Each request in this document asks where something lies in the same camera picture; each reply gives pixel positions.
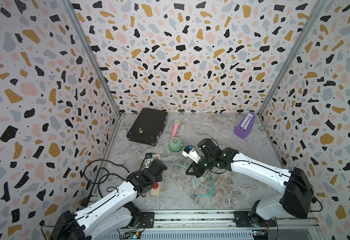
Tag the pink toy microphone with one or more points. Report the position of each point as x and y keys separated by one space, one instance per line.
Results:
x=176 y=125

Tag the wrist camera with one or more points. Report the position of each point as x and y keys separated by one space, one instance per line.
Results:
x=148 y=159
x=192 y=153

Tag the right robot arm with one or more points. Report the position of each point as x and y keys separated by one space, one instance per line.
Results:
x=295 y=193

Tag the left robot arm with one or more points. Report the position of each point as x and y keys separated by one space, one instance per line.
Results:
x=113 y=212

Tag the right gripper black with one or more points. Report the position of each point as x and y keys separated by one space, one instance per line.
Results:
x=195 y=171

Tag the beige red power strip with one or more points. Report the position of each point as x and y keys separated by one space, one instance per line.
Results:
x=156 y=188

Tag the aluminium front rail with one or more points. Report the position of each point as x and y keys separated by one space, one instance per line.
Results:
x=218 y=225

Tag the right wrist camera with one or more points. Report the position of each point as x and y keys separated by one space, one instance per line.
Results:
x=192 y=153

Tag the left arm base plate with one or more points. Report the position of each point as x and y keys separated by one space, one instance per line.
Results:
x=144 y=220

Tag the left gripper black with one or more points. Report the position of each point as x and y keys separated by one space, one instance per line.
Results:
x=161 y=178

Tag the purple metronome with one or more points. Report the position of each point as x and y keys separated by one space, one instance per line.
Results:
x=245 y=127

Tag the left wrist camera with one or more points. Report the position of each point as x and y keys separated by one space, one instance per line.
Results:
x=148 y=159

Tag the black hard case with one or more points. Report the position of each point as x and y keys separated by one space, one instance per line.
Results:
x=148 y=126

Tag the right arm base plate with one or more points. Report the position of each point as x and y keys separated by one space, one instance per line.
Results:
x=246 y=219

